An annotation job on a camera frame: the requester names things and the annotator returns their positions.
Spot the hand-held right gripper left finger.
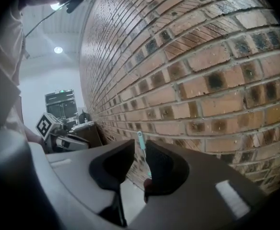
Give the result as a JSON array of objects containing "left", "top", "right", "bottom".
[{"left": 27, "top": 139, "right": 136, "bottom": 227}]

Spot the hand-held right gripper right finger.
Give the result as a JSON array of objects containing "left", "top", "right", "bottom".
[{"left": 130, "top": 139, "right": 273, "bottom": 230}]

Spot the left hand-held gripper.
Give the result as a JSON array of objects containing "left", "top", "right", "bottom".
[{"left": 35, "top": 112, "right": 91, "bottom": 153}]

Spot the teal mop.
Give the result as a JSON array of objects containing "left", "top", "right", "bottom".
[{"left": 137, "top": 130, "right": 153, "bottom": 180}]

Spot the person's left forearm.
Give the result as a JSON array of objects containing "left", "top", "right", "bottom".
[{"left": 23, "top": 126, "right": 45, "bottom": 145}]

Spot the black wheeled cart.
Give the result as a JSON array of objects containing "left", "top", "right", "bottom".
[{"left": 69, "top": 111, "right": 105, "bottom": 149}]

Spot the black glass door cabinet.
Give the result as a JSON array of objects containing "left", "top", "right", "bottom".
[{"left": 45, "top": 89, "right": 78, "bottom": 125}]

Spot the person in white shirt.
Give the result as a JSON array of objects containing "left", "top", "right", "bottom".
[{"left": 0, "top": 0, "right": 30, "bottom": 134}]

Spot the black plug with cable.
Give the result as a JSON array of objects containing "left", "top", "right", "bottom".
[{"left": 24, "top": 0, "right": 88, "bottom": 38}]

